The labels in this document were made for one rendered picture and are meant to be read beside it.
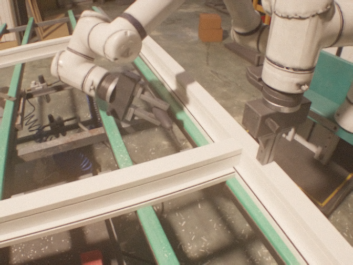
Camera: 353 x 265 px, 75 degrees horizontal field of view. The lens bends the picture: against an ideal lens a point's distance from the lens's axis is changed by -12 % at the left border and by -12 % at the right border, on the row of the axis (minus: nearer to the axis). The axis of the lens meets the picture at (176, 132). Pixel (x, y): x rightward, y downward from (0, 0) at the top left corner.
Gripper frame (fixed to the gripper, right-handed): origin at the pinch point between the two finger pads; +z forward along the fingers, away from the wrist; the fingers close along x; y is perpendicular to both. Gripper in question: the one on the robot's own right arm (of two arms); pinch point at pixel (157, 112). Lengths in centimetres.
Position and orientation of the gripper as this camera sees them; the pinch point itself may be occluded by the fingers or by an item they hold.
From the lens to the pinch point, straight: 72.3
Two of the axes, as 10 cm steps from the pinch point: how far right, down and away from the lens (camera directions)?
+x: 4.0, -8.1, -4.4
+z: 9.0, 4.4, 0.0
